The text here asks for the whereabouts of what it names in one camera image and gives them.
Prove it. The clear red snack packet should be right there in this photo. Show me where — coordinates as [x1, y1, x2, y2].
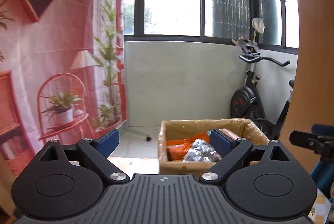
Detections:
[219, 128, 239, 140]

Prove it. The orange snack packet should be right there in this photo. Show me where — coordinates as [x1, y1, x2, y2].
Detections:
[166, 132, 210, 161]

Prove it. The blue curtain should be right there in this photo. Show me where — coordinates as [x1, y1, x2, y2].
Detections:
[310, 161, 334, 200]

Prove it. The silver black snack packet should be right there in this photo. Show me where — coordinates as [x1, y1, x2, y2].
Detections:
[183, 139, 222, 163]

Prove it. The wooden board panel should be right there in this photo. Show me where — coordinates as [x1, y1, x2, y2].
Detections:
[280, 0, 333, 172]

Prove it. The black exercise bike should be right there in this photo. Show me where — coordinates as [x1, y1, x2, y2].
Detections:
[230, 17, 291, 140]

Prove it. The checkered floral tablecloth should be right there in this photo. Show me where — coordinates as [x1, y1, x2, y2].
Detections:
[308, 192, 332, 224]

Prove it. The taped cardboard box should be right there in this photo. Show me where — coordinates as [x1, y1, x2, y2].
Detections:
[158, 118, 269, 178]

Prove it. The red printed backdrop curtain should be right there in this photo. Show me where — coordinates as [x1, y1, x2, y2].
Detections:
[1, 0, 127, 216]

